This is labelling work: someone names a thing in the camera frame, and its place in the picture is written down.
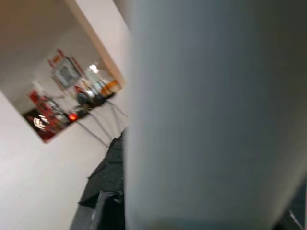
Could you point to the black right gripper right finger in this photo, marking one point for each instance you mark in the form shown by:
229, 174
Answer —
298, 215

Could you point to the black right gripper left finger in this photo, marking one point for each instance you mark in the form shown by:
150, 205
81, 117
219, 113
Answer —
105, 182

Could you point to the framed wall picture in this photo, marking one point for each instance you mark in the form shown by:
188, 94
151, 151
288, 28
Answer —
66, 73

